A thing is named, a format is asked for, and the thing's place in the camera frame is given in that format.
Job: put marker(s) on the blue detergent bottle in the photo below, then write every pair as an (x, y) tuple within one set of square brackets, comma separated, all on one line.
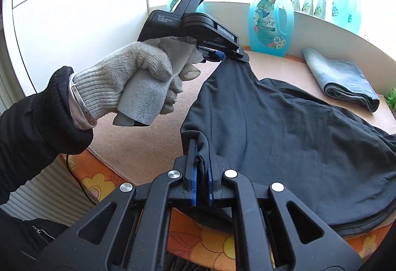
[(337, 7), (354, 17), (266, 29), (171, 3)]

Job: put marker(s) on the black pants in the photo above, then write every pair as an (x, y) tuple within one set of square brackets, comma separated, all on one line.
[(278, 134)]

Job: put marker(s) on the green packet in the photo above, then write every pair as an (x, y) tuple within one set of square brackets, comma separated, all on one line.
[(391, 102)]

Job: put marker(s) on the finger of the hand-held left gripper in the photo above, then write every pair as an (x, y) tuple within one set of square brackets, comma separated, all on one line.
[(220, 56), (238, 54)]

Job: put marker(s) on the person's left forearm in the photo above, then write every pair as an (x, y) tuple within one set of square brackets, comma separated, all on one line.
[(31, 122)]

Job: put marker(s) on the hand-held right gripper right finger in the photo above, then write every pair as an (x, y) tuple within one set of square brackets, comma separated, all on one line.
[(211, 178)]

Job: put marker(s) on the folded blue jeans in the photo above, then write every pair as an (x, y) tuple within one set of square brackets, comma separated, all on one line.
[(340, 79)]

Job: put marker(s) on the person's left hand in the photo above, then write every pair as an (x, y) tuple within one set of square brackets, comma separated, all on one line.
[(123, 72)]

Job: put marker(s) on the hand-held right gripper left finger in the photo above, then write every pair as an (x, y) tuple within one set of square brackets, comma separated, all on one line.
[(193, 172)]

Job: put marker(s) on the person's black jacket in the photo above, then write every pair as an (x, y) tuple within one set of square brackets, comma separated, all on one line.
[(18, 243)]

